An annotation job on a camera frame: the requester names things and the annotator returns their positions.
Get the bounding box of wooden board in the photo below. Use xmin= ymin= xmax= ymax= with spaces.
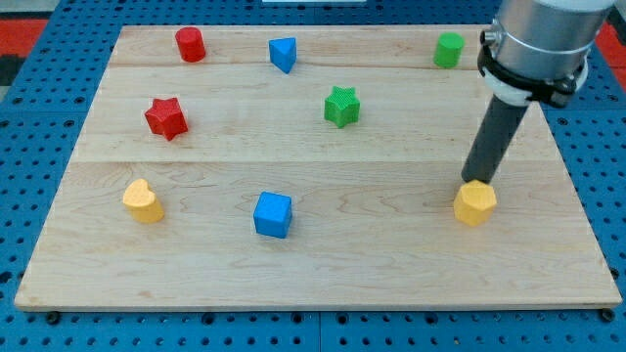
xmin=15 ymin=25 xmax=622 ymax=312

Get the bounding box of blue triangle block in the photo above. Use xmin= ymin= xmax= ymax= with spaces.
xmin=268 ymin=37 xmax=297 ymax=74

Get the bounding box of yellow heart block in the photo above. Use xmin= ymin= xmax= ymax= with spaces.
xmin=122 ymin=179 xmax=164 ymax=224

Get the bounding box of yellow hexagon block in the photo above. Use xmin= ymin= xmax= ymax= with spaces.
xmin=453 ymin=180 xmax=498 ymax=227

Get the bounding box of red star block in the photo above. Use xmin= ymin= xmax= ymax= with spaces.
xmin=145 ymin=98 xmax=189 ymax=141

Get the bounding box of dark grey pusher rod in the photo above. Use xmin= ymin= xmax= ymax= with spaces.
xmin=461 ymin=96 xmax=528 ymax=184

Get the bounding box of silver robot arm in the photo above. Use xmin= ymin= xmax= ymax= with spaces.
xmin=477 ymin=0 xmax=615 ymax=108

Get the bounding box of green star block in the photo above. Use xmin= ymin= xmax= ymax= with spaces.
xmin=324 ymin=86 xmax=360 ymax=128

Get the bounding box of red cylinder block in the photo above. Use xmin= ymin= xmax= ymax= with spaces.
xmin=175 ymin=26 xmax=206 ymax=63

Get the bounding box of blue cube block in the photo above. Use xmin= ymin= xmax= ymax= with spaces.
xmin=253 ymin=192 xmax=292 ymax=239

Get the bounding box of green cylinder block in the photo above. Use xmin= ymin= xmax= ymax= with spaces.
xmin=433 ymin=32 xmax=465 ymax=68

